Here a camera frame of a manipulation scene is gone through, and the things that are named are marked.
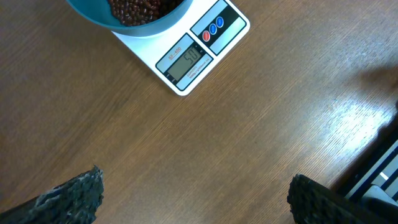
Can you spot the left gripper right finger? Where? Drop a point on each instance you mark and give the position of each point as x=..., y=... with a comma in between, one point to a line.
x=311, y=202

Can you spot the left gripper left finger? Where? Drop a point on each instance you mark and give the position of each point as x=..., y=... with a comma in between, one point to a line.
x=74, y=201

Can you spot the white digital kitchen scale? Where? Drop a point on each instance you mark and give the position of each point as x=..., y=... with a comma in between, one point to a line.
x=184, y=54

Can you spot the teal blue bowl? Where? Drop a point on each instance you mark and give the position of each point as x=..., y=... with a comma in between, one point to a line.
x=98, y=12

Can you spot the red beans in bowl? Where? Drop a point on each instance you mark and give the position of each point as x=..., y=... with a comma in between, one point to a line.
x=141, y=12

